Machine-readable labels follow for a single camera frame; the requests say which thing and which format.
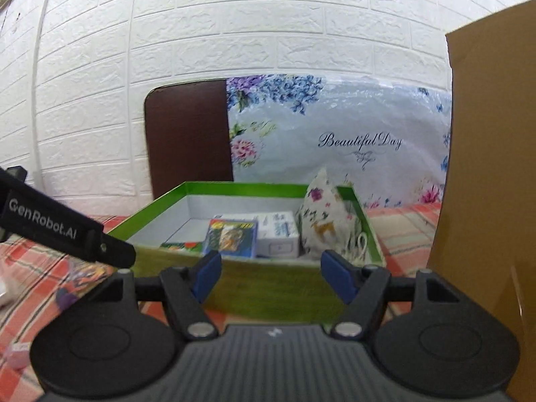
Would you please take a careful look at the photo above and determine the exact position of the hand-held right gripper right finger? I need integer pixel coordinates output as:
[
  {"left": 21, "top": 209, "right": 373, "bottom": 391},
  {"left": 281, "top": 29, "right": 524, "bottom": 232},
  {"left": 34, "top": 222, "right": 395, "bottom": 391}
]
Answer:
[{"left": 320, "top": 250, "right": 460, "bottom": 341}]

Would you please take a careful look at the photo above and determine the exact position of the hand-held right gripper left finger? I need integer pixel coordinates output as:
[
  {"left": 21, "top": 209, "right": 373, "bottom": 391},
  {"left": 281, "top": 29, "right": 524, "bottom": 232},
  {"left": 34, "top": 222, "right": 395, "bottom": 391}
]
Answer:
[{"left": 90, "top": 250, "right": 223, "bottom": 341}]

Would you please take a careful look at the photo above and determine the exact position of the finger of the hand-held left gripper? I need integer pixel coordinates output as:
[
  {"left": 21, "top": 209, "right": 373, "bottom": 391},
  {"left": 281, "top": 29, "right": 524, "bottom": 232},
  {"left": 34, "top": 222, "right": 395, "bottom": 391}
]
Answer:
[{"left": 98, "top": 231, "right": 137, "bottom": 269}]

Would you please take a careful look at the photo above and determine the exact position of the red green card packet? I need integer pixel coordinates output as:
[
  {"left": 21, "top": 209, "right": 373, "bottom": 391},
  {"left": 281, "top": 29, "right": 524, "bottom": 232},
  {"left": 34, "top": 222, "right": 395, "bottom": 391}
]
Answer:
[{"left": 160, "top": 241, "right": 207, "bottom": 254}]

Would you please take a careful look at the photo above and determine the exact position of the blue card packet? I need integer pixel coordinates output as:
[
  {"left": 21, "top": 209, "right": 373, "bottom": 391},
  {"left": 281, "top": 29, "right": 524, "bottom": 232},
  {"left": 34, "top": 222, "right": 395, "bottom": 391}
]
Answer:
[{"left": 202, "top": 216, "right": 259, "bottom": 259}]

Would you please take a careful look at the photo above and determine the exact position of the printed cloth pouch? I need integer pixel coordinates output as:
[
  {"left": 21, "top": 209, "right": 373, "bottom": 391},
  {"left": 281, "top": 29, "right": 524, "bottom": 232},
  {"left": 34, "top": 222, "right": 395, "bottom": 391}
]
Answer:
[{"left": 295, "top": 167, "right": 357, "bottom": 257}]

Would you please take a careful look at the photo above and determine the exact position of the white printed cardboard box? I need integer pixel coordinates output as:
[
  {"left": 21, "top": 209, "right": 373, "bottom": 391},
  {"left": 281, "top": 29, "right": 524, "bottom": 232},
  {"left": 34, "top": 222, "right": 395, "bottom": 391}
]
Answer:
[{"left": 255, "top": 211, "right": 301, "bottom": 259}]

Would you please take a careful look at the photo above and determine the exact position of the green cardboard box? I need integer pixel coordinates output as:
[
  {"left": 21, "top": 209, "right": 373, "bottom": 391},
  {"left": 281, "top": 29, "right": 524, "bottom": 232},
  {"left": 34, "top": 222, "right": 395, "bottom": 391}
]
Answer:
[{"left": 107, "top": 181, "right": 388, "bottom": 324}]

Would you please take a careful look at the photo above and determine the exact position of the colourful printed packet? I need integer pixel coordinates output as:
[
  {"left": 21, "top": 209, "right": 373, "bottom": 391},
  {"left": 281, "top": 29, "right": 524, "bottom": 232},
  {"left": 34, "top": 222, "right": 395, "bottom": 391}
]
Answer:
[{"left": 67, "top": 257, "right": 117, "bottom": 286}]

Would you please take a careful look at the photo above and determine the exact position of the purple small object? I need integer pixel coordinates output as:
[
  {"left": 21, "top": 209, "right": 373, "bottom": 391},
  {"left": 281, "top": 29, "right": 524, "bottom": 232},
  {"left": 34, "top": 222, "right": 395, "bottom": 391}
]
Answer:
[{"left": 56, "top": 289, "right": 79, "bottom": 309}]

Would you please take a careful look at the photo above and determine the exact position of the plaid blanket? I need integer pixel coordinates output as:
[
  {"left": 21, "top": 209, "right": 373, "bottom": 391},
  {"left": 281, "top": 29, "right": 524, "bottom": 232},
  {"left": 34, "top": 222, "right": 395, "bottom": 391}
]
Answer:
[{"left": 0, "top": 201, "right": 445, "bottom": 402}]

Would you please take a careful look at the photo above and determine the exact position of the white roll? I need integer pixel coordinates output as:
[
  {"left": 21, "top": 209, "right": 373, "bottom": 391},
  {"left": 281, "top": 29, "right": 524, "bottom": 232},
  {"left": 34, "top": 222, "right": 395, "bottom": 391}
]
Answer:
[{"left": 0, "top": 257, "right": 21, "bottom": 307}]

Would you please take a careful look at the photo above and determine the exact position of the brown headboard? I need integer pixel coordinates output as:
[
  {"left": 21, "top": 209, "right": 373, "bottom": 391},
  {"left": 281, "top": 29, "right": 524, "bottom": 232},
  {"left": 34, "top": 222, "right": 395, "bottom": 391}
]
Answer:
[{"left": 143, "top": 79, "right": 234, "bottom": 200}]

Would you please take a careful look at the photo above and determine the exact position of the pink white plastic packet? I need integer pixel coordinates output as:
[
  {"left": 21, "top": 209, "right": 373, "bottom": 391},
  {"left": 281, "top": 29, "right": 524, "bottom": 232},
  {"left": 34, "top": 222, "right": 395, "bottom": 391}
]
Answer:
[{"left": 5, "top": 341, "right": 33, "bottom": 370}]

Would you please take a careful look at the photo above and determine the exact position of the floral plastic bag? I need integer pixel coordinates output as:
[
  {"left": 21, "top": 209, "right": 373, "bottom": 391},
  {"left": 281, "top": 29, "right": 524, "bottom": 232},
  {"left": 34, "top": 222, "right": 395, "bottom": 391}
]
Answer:
[{"left": 226, "top": 74, "right": 454, "bottom": 211}]

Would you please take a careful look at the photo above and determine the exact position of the brown cardboard box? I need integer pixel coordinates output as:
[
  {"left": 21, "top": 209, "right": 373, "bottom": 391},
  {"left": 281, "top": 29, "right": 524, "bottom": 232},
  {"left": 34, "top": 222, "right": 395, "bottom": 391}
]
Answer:
[{"left": 426, "top": 0, "right": 536, "bottom": 402}]

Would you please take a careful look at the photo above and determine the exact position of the white cord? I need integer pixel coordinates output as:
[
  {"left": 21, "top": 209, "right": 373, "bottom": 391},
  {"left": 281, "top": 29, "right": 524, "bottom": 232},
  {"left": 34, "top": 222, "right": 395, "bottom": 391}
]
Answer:
[{"left": 343, "top": 232, "right": 372, "bottom": 263}]

